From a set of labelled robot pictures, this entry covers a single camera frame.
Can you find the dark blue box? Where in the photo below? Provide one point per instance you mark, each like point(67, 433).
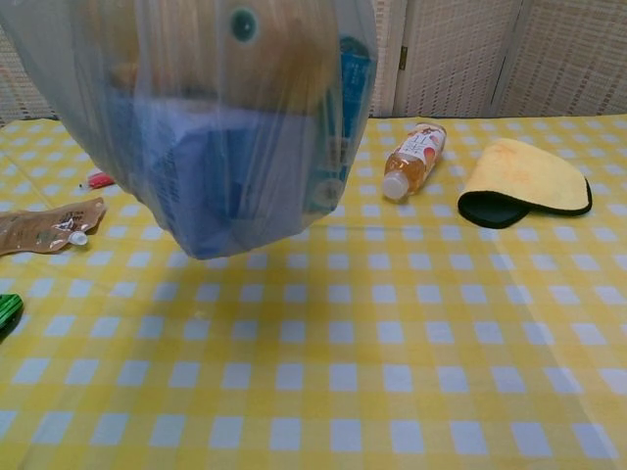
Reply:
point(206, 186)

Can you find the light blue printed carton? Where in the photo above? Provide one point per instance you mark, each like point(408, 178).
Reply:
point(350, 98)

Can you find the orange plush toy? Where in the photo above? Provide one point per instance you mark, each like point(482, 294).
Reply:
point(196, 49)

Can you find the translucent plastic bag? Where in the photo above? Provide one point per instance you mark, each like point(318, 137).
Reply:
point(88, 122)

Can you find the green object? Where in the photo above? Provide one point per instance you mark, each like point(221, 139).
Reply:
point(9, 313)

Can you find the yellow white checkered tablecloth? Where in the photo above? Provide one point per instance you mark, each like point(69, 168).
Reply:
point(392, 318)

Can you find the tea bottle with white cap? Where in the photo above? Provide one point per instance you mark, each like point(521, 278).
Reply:
point(416, 159)

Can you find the beige woven folding screen panel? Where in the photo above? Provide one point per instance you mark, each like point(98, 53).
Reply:
point(387, 59)
point(455, 59)
point(22, 88)
point(568, 59)

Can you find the brass screen hinge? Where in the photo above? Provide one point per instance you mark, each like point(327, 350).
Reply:
point(404, 56)

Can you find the small red bottle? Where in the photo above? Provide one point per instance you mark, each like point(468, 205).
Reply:
point(98, 180)

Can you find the yellow cloth with black edge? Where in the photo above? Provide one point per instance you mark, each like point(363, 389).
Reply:
point(534, 181)

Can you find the brown spout pouch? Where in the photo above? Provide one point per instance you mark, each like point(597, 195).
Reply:
point(44, 230)

